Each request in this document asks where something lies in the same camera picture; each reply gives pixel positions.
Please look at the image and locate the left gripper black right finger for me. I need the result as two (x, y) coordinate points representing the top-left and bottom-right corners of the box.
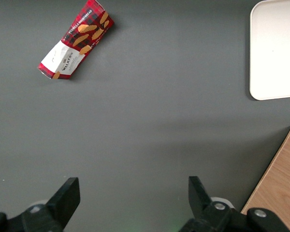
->
(180, 176), (290, 232)

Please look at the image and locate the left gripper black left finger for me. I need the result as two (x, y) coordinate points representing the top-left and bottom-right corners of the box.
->
(0, 177), (81, 232)

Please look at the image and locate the light wooden box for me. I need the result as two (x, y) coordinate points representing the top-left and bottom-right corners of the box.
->
(240, 126), (290, 232)

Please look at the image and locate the red tartan shortbread cookie box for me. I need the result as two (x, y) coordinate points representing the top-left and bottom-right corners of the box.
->
(37, 0), (115, 81)

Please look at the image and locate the white rectangular tray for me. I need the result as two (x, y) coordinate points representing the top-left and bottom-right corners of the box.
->
(249, 0), (290, 101)

